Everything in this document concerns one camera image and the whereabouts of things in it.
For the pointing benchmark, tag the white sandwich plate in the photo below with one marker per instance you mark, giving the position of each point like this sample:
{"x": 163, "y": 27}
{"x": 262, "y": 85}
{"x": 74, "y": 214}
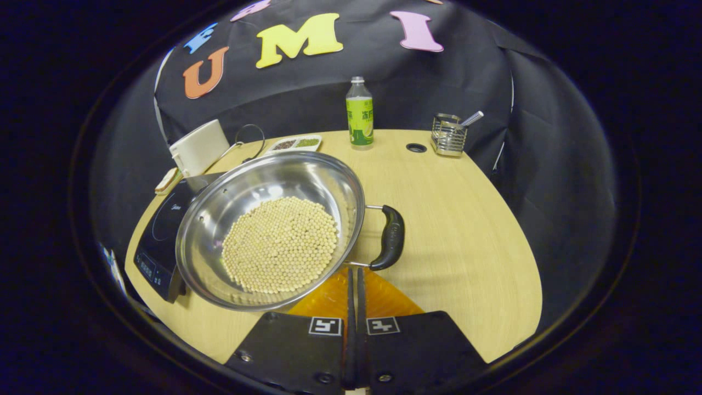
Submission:
{"x": 170, "y": 189}

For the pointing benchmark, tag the white toaster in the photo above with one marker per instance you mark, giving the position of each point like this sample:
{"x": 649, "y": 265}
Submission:
{"x": 200, "y": 145}

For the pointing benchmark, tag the pile of soybeans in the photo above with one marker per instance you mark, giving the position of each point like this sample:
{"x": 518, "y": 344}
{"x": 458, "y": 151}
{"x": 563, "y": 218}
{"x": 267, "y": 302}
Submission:
{"x": 279, "y": 244}

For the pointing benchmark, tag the green label drink bottle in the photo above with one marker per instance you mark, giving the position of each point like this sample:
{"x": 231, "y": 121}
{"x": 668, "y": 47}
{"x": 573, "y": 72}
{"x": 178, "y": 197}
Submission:
{"x": 360, "y": 120}

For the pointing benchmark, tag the sandwich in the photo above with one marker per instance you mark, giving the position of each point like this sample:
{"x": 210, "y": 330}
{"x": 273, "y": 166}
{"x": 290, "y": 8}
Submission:
{"x": 165, "y": 180}

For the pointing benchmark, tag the black backdrop cloth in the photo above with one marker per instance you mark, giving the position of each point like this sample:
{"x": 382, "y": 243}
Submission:
{"x": 439, "y": 82}

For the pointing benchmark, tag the stainless steel pot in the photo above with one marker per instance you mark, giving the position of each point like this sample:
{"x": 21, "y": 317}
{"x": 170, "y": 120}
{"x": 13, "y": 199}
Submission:
{"x": 258, "y": 181}

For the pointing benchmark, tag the metal utensil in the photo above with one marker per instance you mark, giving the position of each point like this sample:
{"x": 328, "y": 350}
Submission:
{"x": 473, "y": 117}

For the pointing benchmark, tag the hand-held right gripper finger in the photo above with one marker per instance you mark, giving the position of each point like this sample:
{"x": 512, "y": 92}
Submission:
{"x": 350, "y": 340}
{"x": 361, "y": 340}

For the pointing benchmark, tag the black induction cooktop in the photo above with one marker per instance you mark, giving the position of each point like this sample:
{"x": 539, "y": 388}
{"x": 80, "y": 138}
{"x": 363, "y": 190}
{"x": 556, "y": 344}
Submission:
{"x": 159, "y": 236}

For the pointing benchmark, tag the white divided bean dish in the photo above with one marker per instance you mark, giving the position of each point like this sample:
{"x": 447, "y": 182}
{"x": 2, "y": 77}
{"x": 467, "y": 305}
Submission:
{"x": 296, "y": 144}

